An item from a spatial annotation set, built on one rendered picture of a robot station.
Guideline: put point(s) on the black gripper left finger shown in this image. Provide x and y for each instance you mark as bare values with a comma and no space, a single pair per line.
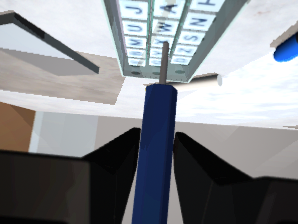
92,189

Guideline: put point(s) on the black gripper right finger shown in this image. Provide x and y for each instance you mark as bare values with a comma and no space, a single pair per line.
212,191

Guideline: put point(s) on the keyboard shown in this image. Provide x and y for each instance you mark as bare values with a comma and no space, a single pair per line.
193,28

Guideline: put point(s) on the dark grey cylinder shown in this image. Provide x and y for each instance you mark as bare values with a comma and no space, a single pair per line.
288,50

